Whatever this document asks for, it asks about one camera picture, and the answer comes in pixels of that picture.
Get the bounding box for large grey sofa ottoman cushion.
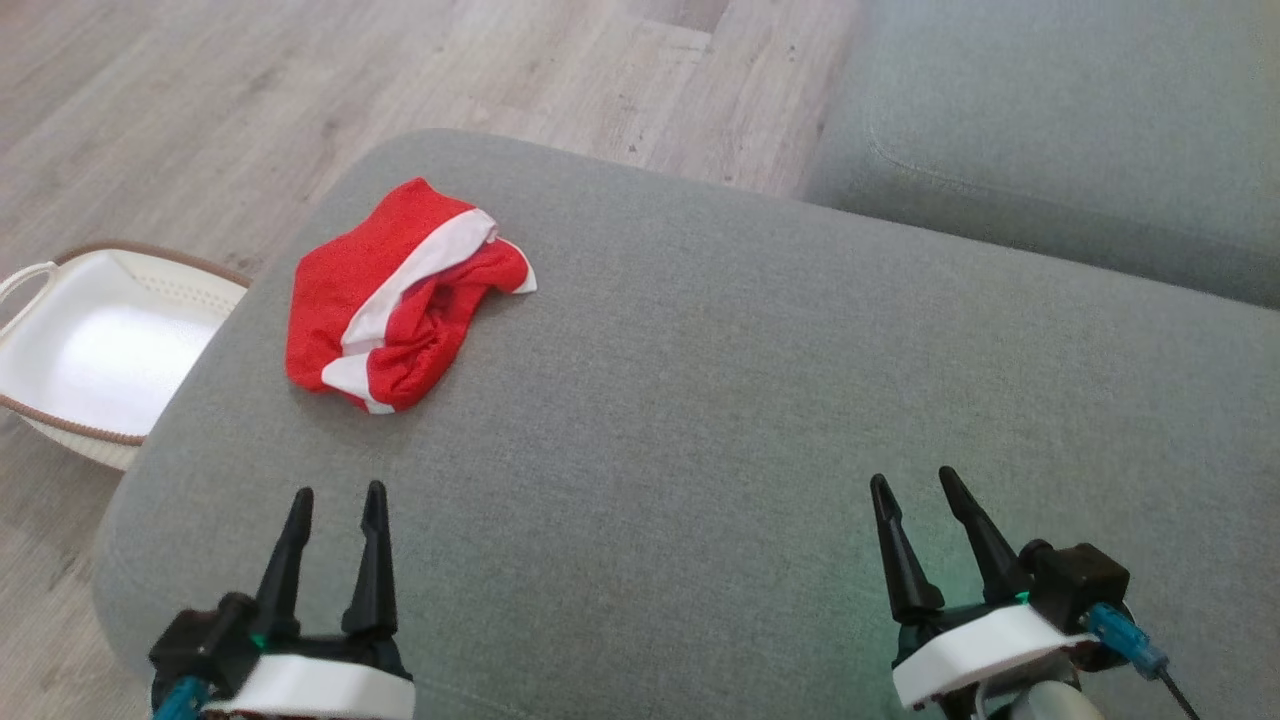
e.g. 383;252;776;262
90;128;1280;720

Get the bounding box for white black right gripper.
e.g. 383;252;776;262
870;466;1096;709

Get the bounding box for red white-striped shorts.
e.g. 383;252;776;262
285;177;538;415

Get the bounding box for white laundry basket brown rim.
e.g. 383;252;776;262
0;240;253;472

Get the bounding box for grey sofa seat cushion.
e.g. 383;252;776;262
803;0;1280;309

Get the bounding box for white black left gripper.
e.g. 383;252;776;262
205;481;416;720

